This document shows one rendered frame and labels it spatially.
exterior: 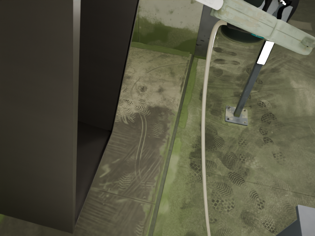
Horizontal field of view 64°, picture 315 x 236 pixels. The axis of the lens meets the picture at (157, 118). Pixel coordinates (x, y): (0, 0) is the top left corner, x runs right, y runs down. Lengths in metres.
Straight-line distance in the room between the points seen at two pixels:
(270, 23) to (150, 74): 2.04
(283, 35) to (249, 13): 0.12
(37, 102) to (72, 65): 0.14
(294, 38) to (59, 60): 0.54
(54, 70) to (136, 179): 1.46
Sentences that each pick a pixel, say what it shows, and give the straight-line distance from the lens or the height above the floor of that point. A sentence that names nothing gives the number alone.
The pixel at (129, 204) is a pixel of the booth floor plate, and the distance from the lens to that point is 1.75.
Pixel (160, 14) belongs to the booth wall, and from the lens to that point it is 2.80.
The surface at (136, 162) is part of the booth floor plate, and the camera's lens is 1.90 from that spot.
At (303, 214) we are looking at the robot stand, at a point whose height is 0.64.
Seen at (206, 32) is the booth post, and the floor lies 0.34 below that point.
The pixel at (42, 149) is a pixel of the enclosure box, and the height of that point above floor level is 1.15.
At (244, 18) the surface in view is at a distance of 0.60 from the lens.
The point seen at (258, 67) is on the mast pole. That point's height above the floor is 0.57.
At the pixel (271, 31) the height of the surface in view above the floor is 1.38.
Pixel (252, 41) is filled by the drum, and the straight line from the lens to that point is 3.44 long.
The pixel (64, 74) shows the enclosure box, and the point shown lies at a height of 1.40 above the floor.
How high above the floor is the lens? 1.66
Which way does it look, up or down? 48 degrees down
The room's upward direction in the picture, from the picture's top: 5 degrees clockwise
